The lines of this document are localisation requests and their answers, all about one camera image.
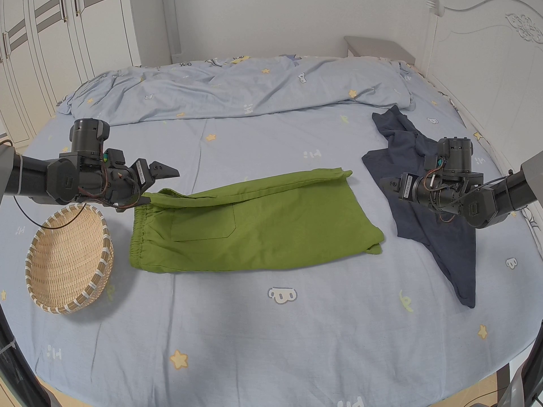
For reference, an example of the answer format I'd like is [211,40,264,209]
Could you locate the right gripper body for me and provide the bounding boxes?
[399,172,434,207]

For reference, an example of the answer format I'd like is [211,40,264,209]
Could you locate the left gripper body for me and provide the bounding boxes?
[101,158,151,209]

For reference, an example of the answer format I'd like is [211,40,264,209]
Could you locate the green shorts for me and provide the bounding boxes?
[129,167,386,274]

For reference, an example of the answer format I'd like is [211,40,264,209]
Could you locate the dark blue garment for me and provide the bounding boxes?
[361,105,478,309]

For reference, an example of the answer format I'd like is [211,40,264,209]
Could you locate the round woven basket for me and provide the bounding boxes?
[24,204,114,315]

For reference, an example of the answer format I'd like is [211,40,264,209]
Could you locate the bed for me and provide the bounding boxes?
[0,0,543,407]

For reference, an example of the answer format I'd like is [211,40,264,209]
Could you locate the pale blue quilt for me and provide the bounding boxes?
[56,54,416,127]

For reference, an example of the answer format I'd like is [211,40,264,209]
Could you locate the grey bedside table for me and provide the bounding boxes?
[344,36,418,64]

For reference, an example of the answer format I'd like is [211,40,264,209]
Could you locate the white wardrobe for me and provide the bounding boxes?
[0,0,143,151]

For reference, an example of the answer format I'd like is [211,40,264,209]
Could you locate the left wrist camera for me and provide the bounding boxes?
[105,148,126,170]

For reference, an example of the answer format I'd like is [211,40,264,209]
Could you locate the black cable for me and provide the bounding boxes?
[12,193,107,230]

